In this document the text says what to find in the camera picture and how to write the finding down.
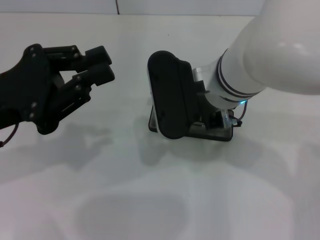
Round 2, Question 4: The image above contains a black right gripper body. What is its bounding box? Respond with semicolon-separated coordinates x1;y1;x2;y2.
192;99;225;130

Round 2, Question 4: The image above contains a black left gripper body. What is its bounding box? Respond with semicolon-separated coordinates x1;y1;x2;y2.
0;43;66;136

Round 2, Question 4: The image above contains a right gripper cable with plug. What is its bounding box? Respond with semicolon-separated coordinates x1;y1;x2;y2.
232;101;250;128

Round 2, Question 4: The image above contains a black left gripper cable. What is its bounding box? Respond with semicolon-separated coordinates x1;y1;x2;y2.
0;122;20;150

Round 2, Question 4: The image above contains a black glasses case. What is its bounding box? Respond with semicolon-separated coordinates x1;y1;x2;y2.
148;109;235;143

